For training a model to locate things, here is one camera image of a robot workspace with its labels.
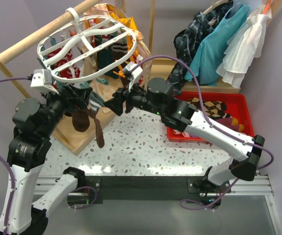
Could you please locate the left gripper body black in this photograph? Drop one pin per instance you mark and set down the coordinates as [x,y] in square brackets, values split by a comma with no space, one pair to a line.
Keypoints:
[69,103]

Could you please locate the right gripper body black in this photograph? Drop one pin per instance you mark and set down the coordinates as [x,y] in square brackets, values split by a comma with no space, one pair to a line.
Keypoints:
[135,97]

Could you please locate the white round clip hanger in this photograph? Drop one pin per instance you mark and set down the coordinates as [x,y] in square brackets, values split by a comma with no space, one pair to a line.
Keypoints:
[86,27]

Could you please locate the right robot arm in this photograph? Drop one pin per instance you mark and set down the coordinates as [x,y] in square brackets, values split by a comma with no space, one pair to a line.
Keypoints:
[158,98]

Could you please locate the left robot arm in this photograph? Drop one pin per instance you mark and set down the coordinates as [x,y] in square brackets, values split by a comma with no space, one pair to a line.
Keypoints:
[34,124]

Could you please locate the red white striped sock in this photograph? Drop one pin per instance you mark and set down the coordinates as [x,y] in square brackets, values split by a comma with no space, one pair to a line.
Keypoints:
[70,72]

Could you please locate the orange clothespin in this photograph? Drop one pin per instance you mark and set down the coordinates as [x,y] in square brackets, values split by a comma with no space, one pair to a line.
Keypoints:
[120,72]

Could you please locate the wooden clothes rack left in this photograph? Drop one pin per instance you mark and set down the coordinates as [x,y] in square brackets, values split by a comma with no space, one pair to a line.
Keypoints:
[64,132]

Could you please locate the floral cream garment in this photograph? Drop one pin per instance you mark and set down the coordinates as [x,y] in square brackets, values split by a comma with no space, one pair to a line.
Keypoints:
[106,84]

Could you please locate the dark green sock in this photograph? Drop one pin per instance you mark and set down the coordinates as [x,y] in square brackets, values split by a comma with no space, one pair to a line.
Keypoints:
[104,56]

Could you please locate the brown striped hanging sock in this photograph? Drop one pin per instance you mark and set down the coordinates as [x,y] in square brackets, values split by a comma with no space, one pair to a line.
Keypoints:
[119,50]

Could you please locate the dark patterned garment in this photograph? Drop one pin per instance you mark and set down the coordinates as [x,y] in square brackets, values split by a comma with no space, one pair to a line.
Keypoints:
[188,40]

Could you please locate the teal dress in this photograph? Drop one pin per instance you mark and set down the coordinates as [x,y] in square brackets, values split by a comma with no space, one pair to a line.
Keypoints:
[211,50]

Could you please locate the brown argyle sock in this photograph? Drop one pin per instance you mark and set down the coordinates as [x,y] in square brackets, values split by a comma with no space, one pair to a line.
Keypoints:
[213,109]

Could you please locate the red plastic tray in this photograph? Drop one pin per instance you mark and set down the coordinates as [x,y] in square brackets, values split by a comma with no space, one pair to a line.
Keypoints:
[236,111]

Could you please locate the white pleated dress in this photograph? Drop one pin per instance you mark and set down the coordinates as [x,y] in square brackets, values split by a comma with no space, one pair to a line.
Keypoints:
[245,45]

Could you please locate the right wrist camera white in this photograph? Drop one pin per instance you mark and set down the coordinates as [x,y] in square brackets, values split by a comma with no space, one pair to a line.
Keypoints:
[133,73]

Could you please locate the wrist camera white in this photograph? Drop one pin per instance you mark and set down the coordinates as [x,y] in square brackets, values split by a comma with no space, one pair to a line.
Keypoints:
[42,81]
[133,73]

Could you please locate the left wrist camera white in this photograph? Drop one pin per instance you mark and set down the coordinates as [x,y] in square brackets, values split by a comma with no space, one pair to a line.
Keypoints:
[42,81]

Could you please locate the black mounting rail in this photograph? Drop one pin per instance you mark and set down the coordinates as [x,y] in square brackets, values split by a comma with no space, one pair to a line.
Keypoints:
[151,188]

